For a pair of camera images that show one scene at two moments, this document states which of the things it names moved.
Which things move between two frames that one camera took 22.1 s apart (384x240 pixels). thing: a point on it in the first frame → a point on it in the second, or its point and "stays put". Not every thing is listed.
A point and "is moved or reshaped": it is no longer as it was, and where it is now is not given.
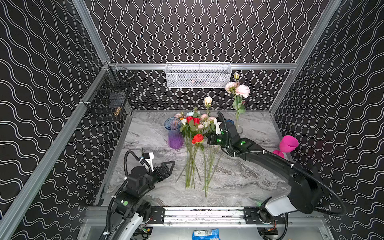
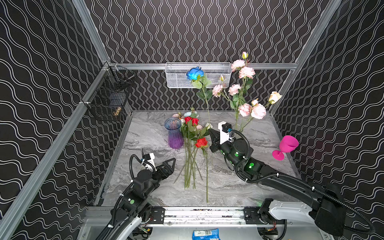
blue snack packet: x=206 y=234 stays put
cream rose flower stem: x=208 y=101 → x=274 y=97
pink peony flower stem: x=239 y=91 is moved or reshaped
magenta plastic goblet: x=287 y=144 stays put
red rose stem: x=197 y=140 → x=203 y=144
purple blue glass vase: x=175 y=137 stays put
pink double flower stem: x=210 y=172 → x=218 y=90
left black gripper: x=159 y=171 stays put
